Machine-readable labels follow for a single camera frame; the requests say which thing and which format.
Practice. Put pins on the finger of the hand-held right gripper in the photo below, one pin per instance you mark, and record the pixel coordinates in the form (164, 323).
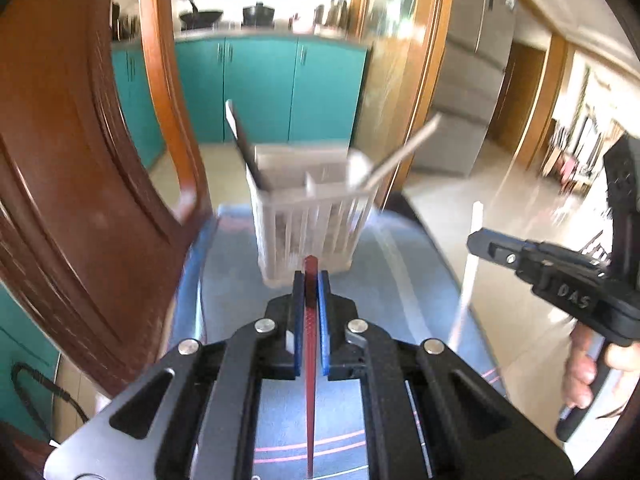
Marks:
(495, 247)

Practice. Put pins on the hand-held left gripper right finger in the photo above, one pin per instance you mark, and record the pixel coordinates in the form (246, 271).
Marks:
(324, 320)

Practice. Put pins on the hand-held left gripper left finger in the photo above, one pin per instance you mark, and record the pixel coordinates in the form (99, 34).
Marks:
(299, 320)

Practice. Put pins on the white chopstick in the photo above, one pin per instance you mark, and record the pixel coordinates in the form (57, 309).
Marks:
(470, 260)

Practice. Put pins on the red chopstick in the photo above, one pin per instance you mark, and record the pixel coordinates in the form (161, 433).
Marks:
(310, 350)

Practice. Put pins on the white slotted utensil basket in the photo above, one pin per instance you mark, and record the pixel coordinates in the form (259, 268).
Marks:
(305, 230)

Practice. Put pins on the person's right hand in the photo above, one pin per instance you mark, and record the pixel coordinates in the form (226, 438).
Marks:
(580, 370)

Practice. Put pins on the dark slatted chair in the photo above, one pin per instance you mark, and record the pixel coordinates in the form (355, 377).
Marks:
(595, 247)

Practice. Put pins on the blue striped table mat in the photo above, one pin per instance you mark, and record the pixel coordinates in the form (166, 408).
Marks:
(400, 290)

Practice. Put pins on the cluttered living room furniture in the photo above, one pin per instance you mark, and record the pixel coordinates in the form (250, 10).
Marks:
(575, 155)

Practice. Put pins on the grey steel refrigerator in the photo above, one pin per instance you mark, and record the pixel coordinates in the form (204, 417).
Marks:
(470, 70)

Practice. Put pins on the black flat utensil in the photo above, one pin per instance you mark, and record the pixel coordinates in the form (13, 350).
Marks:
(245, 145)

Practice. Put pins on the wooden framed glass sliding door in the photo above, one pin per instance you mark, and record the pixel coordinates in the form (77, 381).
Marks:
(410, 60)

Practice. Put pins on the teal base cabinet row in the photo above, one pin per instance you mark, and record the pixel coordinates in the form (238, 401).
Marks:
(270, 90)

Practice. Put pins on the narrow teal side cabinet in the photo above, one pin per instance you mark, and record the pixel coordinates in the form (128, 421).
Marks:
(137, 105)

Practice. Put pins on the low teal cabinet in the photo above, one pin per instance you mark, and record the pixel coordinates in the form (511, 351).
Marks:
(25, 350)

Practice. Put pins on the knife block with knives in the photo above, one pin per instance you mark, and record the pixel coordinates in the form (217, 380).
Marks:
(332, 15)

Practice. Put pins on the grey kitchen countertop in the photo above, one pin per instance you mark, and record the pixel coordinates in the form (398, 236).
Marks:
(270, 35)

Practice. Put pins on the black cooking pot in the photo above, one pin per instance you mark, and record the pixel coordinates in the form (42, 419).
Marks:
(258, 15)

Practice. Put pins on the black wok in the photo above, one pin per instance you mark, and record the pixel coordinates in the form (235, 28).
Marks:
(200, 17)

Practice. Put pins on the wooden door frame post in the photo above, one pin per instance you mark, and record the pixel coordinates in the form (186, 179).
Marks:
(170, 110)

